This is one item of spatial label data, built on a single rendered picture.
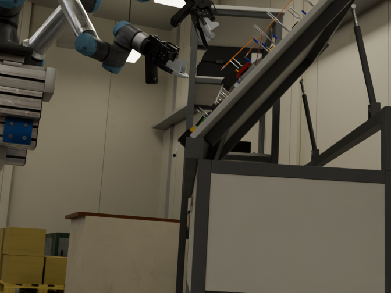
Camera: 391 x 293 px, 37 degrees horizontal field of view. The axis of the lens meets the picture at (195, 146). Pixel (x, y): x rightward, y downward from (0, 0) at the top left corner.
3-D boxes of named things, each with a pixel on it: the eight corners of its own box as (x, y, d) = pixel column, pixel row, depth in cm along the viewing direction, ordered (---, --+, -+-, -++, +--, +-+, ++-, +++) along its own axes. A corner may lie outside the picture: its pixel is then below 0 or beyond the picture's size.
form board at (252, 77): (188, 185, 290) (185, 183, 290) (321, 45, 306) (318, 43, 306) (194, 139, 174) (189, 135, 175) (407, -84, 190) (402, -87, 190)
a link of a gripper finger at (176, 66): (187, 65, 202) (168, 53, 206) (181, 81, 205) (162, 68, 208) (192, 65, 205) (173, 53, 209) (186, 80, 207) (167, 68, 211)
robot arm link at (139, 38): (128, 50, 215) (143, 50, 222) (137, 56, 213) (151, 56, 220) (135, 31, 212) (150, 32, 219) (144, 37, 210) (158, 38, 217)
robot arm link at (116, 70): (89, 60, 219) (103, 34, 217) (111, 68, 228) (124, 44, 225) (100, 69, 214) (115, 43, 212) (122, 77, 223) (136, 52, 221)
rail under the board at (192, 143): (184, 157, 173) (186, 136, 174) (182, 197, 289) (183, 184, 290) (203, 158, 173) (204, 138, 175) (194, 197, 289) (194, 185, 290)
